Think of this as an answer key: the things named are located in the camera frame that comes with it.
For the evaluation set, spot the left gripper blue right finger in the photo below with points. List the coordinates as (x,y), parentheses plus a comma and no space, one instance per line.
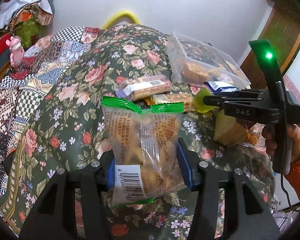
(188,163)

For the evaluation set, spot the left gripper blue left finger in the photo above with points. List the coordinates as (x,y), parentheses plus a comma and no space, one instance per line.
(107,177)

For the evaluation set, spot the clear green cookie bag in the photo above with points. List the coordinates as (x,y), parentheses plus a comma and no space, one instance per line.
(144,142)

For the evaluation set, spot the blue white snack bag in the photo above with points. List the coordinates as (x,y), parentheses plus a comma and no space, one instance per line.
(220,86)

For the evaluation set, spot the biscuit roll white label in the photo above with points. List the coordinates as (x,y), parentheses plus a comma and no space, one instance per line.
(143,87)

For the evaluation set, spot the clear plastic storage box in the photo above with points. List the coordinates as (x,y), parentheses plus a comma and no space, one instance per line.
(195,62)

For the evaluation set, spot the yellow cracker packet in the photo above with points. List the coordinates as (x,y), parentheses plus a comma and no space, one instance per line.
(230,131)

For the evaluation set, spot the green end biscuit roll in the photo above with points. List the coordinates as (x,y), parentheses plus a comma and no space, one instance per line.
(192,101)

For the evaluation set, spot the wooden door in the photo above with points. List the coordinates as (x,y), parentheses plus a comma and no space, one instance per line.
(282,30)

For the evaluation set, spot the floral green bedspread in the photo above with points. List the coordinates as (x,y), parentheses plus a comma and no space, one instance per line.
(70,133)

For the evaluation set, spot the patchwork quilt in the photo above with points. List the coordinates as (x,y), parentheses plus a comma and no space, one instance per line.
(27,79)

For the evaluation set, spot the pink toy figure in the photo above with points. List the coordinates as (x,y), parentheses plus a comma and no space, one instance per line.
(16,50)

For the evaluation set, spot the yellow curved tube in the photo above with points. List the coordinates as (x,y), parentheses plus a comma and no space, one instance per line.
(123,14)

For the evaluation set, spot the pile of clothes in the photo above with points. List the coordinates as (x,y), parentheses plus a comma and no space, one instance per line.
(28,19)

